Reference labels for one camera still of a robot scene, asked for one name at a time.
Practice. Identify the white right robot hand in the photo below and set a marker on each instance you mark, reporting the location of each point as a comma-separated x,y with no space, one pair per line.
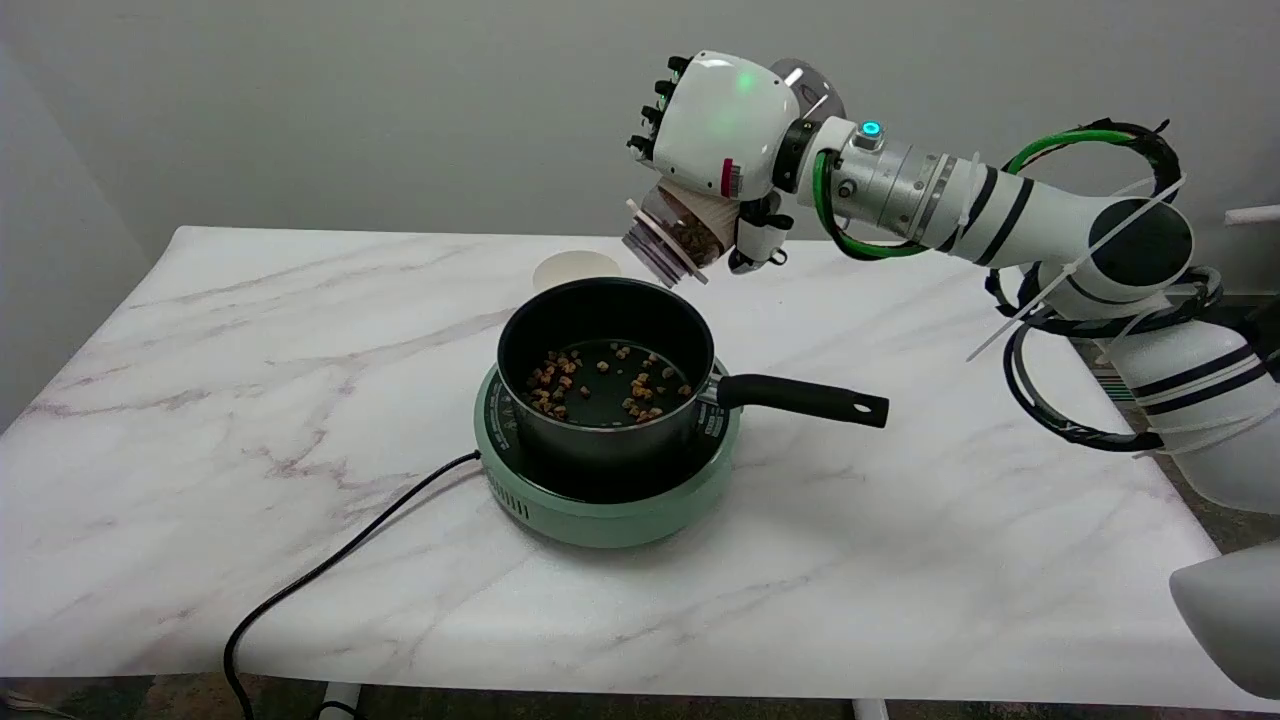
715,115

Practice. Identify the clear bottle with brown food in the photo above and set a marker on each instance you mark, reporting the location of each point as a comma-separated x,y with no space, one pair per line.
680,235

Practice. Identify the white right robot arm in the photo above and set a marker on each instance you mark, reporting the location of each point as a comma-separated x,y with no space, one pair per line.
1050,215

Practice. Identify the cream round lid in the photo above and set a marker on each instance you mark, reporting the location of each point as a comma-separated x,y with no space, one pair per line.
575,268

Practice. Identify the brown food pieces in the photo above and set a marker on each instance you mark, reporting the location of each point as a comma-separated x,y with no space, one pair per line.
545,400

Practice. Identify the green induction cooker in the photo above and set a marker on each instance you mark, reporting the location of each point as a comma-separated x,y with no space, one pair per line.
600,515

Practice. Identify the floor vent grille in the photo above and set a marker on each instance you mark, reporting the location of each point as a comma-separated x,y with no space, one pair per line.
1115,385

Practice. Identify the white horizontal pipe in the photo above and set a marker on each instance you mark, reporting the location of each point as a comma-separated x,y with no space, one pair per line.
1255,214

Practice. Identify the white table leg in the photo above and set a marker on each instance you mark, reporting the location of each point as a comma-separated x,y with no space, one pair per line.
870,709
338,702

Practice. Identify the white robot body shell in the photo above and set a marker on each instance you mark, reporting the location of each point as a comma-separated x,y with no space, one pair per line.
1235,610

